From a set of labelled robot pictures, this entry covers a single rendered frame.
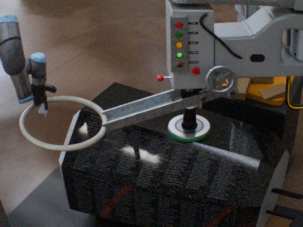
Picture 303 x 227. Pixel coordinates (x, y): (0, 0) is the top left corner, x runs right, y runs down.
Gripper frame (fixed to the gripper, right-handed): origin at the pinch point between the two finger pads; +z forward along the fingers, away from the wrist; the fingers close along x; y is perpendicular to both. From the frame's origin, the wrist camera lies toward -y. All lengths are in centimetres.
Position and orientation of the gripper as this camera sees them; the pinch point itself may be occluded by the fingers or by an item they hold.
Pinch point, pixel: (44, 112)
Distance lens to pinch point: 291.0
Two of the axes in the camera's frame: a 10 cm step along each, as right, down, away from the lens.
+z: -0.4, 8.4, 5.4
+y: -8.2, 2.8, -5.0
